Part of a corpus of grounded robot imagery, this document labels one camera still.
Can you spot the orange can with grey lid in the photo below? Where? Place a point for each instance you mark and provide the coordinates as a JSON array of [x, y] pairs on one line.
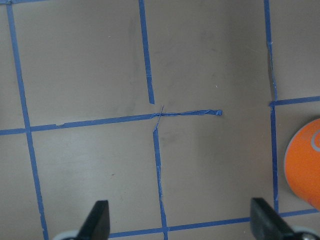
[[302, 163]]

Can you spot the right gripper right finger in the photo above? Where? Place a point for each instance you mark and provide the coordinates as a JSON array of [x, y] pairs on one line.
[[266, 224]]

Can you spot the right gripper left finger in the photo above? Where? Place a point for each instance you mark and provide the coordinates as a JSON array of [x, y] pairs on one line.
[[97, 224]]

